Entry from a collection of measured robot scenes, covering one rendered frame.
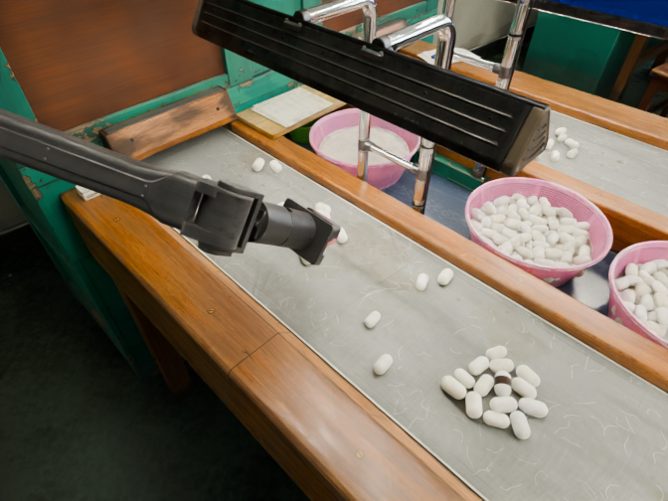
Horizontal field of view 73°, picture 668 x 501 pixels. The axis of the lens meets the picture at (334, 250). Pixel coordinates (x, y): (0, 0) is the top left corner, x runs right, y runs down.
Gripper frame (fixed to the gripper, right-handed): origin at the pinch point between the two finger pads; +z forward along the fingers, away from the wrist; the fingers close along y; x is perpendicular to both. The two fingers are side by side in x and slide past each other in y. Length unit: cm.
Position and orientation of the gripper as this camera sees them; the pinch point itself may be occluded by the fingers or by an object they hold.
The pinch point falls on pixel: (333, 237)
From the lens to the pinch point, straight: 75.0
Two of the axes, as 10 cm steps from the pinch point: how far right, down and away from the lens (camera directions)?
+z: 5.4, 0.9, 8.4
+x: -4.5, 8.7, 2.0
